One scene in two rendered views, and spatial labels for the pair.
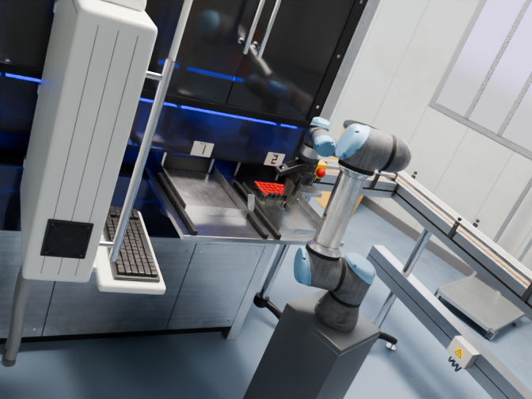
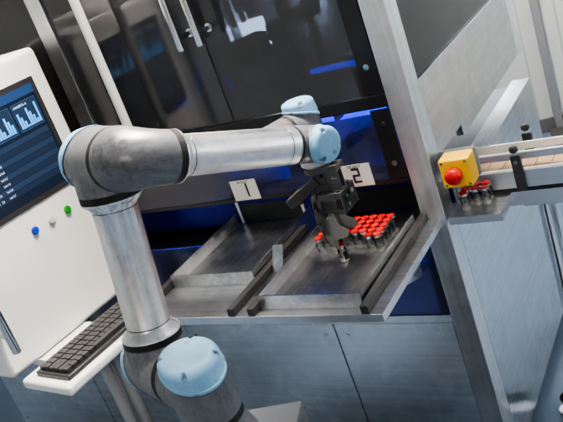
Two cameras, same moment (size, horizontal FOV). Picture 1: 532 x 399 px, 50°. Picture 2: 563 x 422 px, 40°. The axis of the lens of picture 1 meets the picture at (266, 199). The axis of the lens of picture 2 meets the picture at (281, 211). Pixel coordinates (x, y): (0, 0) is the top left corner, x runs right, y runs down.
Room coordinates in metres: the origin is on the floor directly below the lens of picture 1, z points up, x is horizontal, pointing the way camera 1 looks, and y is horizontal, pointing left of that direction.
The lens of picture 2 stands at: (1.54, -1.61, 1.67)
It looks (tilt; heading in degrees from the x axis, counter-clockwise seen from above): 21 degrees down; 72
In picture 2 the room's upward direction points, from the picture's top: 20 degrees counter-clockwise
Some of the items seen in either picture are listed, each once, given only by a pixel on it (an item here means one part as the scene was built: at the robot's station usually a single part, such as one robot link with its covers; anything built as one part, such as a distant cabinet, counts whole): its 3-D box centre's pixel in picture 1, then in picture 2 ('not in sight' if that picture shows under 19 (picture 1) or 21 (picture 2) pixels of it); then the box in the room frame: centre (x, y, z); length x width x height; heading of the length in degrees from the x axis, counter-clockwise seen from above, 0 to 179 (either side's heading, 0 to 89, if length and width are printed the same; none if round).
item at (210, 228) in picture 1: (243, 207); (289, 265); (2.04, 0.07, 0.87); 0.70 x 0.48 x 0.02; 127
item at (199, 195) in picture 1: (200, 188); (244, 245); (2.00, 0.25, 0.90); 0.34 x 0.26 x 0.04; 37
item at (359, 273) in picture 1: (352, 276); (196, 380); (1.67, -0.36, 0.96); 0.13 x 0.12 x 0.14; 107
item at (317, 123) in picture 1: (317, 133); (302, 123); (2.13, -0.09, 1.23); 0.09 x 0.08 x 0.11; 17
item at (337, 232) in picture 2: (295, 195); (338, 233); (2.12, -0.10, 0.97); 0.06 x 0.03 x 0.09; 126
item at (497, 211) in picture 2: (303, 187); (482, 205); (2.49, -0.14, 0.87); 0.14 x 0.13 x 0.02; 37
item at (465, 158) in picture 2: (315, 167); (459, 167); (2.44, -0.15, 0.99); 0.08 x 0.07 x 0.07; 37
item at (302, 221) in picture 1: (286, 209); (339, 260); (2.11, -0.09, 0.90); 0.34 x 0.26 x 0.04; 36
